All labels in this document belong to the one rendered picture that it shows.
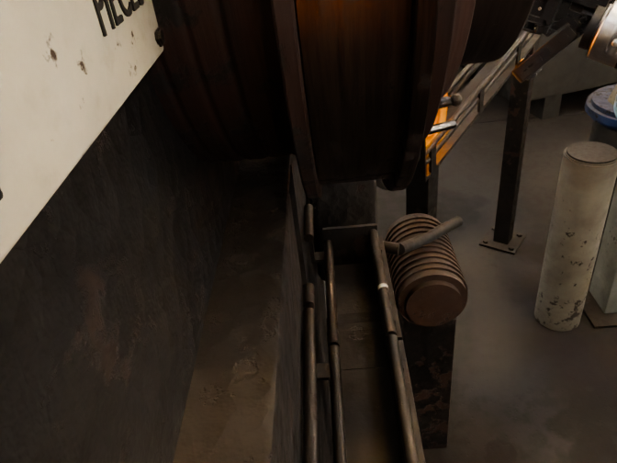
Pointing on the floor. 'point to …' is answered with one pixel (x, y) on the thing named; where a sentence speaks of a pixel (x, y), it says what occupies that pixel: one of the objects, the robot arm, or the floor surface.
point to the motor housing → (428, 320)
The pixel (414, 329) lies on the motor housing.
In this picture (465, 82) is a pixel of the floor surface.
